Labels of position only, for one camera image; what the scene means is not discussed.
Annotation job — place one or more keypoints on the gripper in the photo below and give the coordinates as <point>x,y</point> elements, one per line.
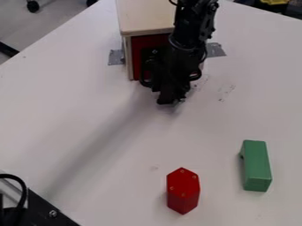
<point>175,70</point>

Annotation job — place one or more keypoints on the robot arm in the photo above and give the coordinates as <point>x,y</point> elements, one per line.
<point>192,20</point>

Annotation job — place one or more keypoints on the drawer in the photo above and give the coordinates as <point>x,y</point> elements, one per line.
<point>138,42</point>

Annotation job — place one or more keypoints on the cabinet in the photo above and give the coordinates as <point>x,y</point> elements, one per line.
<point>145,14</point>

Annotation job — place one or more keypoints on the red block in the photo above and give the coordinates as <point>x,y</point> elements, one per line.
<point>183,189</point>

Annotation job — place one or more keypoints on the green block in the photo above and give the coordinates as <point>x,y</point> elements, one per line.
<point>256,164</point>

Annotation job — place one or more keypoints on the black metal base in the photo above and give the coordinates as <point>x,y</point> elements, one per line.
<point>35,212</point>

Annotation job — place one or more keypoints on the metal bracket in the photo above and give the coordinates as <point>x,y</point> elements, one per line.
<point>116,57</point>
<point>215,49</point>

